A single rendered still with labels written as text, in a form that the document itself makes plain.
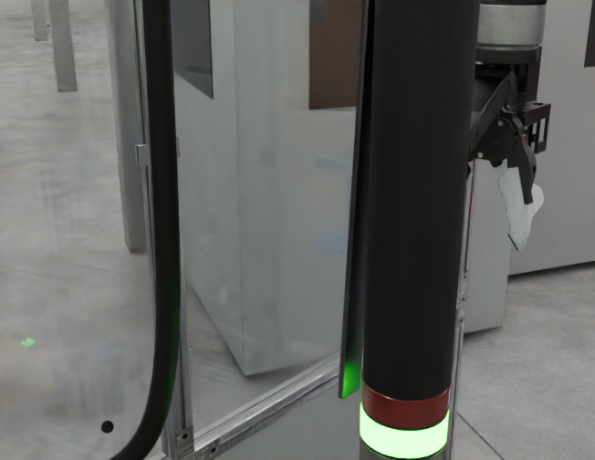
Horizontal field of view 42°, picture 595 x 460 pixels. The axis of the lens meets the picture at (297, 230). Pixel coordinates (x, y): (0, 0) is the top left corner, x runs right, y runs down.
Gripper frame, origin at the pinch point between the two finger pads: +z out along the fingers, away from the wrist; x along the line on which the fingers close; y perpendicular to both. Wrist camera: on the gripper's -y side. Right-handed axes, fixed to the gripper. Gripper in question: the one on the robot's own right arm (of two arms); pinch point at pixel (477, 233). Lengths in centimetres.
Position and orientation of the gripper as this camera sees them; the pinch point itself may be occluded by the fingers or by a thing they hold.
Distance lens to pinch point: 87.4
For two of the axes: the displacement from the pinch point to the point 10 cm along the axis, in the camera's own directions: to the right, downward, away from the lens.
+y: 6.8, -2.6, 6.9
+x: -7.4, -2.3, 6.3
